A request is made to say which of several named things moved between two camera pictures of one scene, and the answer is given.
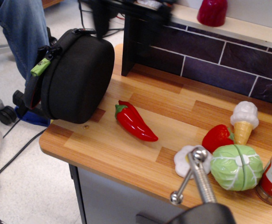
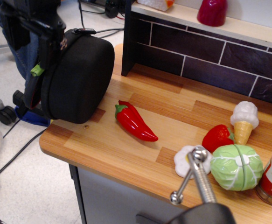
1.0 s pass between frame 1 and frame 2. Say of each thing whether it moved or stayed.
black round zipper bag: stayed
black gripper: moved
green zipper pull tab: stayed
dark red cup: stayed
